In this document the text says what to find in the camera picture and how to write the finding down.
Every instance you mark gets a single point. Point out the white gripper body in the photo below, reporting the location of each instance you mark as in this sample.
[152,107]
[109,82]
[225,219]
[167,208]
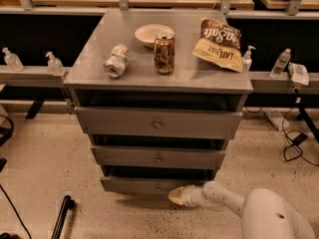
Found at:
[188,196]

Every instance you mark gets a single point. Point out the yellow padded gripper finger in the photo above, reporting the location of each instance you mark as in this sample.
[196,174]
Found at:
[175,196]

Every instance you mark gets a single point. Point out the grey bottom drawer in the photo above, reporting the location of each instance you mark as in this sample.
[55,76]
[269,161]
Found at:
[152,180]

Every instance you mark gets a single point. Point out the grey drawer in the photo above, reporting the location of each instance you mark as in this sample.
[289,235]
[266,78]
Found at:
[152,180]
[153,122]
[157,157]

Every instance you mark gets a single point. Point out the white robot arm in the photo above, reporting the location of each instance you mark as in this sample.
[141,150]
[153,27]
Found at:
[264,213]

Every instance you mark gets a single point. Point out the grey middle drawer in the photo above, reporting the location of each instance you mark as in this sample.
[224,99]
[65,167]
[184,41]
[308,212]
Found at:
[157,157]

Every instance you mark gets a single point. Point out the grey top drawer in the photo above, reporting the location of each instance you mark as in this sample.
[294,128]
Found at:
[153,122]

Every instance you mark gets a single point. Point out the black pole on floor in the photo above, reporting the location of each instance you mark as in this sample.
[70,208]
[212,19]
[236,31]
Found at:
[67,204]

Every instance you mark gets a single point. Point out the crushed silver green can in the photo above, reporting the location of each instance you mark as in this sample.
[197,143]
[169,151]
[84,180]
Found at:
[118,62]

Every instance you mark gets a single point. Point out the clear pump bottle right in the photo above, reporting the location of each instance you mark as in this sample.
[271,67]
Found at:
[246,59]

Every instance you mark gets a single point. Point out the clear pump bottle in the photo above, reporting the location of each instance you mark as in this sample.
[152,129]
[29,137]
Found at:
[12,60]
[55,65]
[246,59]

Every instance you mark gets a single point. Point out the brown upright soda can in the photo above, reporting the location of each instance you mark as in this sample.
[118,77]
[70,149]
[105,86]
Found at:
[164,53]

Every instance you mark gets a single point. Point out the brown sea salt chip bag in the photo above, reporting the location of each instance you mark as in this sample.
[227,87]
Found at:
[219,44]

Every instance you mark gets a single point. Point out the clear plastic water bottle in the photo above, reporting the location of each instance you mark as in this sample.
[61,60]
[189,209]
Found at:
[280,64]

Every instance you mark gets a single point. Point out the crumpled white plastic packet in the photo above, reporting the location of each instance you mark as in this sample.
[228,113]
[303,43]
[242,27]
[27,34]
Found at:
[298,74]

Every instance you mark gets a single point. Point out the white ceramic bowl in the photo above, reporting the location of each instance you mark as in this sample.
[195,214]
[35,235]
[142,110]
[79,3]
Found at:
[147,33]

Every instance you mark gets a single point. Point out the clear pump bottle far left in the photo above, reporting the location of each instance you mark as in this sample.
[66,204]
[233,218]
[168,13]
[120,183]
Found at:
[12,60]

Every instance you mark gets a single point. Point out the black power adapter with cable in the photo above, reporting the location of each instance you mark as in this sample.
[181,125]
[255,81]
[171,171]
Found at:
[295,142]

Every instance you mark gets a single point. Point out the grey metal shelf rail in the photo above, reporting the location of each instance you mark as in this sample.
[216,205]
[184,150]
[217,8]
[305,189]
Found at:
[30,76]

